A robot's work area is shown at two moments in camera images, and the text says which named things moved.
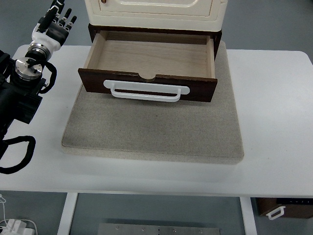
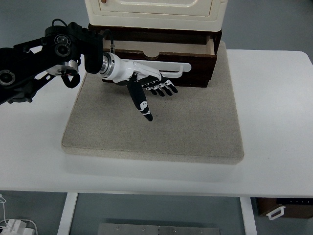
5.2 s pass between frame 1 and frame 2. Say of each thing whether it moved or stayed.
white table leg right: stayed
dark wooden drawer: moved
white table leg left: stayed
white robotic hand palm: moved
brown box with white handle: stayed
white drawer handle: moved
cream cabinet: stayed
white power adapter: stayed
